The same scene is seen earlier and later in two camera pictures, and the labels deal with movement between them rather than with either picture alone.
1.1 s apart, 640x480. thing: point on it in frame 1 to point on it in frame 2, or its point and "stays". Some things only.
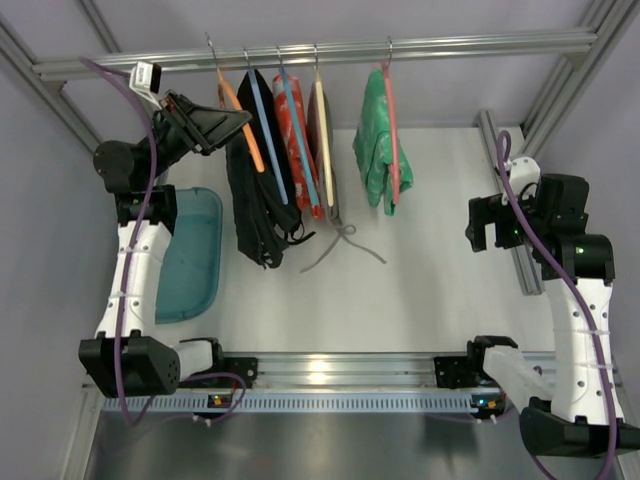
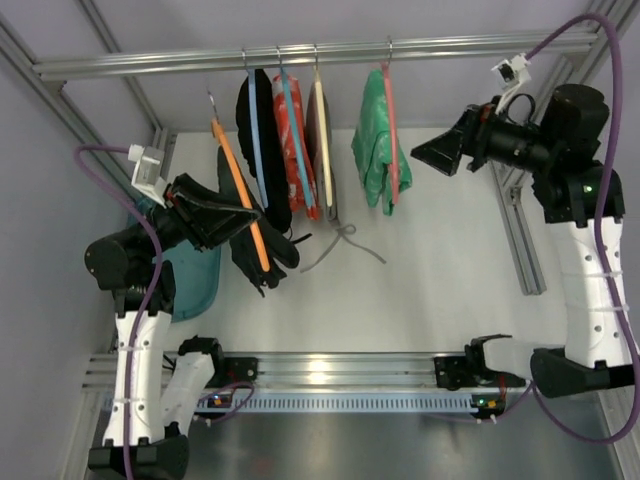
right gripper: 498,220 to 473,138
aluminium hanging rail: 521,43 stays
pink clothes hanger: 392,127 stays
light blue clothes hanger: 269,140 to 257,134
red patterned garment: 288,142 stays
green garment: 371,146 stays
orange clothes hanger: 231,103 to 216,124
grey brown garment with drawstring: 314,141 stays
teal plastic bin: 191,276 stays
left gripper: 186,125 to 182,213
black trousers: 266,226 to 280,248
